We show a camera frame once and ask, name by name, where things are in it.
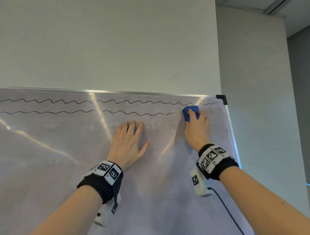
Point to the person's right hand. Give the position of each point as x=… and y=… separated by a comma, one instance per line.
x=197, y=133

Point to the person's left hand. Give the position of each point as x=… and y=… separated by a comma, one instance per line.
x=126, y=147

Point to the blue whiteboard eraser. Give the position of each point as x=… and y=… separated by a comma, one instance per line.
x=189, y=113

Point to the white whiteboard with wavy lines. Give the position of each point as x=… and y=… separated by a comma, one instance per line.
x=97, y=169

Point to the person's left forearm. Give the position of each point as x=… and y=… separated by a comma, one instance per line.
x=67, y=213

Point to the person's right forearm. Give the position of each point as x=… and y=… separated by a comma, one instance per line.
x=266, y=203

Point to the black wristband with marker tags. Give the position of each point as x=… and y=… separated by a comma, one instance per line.
x=216, y=162
x=101, y=180

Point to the white wrist camera unit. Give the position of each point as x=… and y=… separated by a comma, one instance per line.
x=106, y=213
x=199, y=182

